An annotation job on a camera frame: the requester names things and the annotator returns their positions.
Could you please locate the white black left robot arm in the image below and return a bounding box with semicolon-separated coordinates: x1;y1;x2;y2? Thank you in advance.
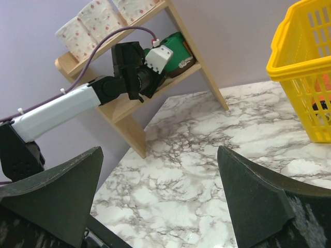
1;42;173;182

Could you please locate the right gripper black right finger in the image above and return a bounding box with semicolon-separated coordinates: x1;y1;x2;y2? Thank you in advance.
217;146;330;247

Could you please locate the green brown paper roll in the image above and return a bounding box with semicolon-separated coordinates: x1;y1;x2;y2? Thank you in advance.
143;32;197;78

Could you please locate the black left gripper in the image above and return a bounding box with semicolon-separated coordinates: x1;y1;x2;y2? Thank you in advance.
111;41;166;103

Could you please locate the light wooden two-tier shelf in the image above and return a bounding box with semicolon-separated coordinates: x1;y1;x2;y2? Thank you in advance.
55;1;229;158

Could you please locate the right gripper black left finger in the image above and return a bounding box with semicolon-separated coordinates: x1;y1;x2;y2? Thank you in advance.
1;147;103;247

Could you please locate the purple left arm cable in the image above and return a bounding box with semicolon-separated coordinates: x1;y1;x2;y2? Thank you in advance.
0;25;158;123

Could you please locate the white floral toilet paper roll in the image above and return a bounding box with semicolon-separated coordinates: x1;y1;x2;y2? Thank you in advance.
112;0;158;25
77;0;124;43
55;17;97;62

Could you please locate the yellow plastic shopping basket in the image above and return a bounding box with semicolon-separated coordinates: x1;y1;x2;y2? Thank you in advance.
266;1;330;143

